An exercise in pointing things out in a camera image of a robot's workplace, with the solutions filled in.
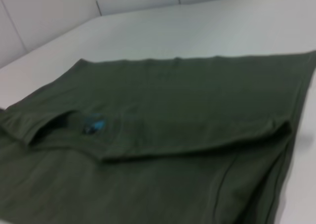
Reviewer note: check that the dark green FREE t-shirt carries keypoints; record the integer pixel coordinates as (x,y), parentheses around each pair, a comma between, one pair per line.
(160,135)

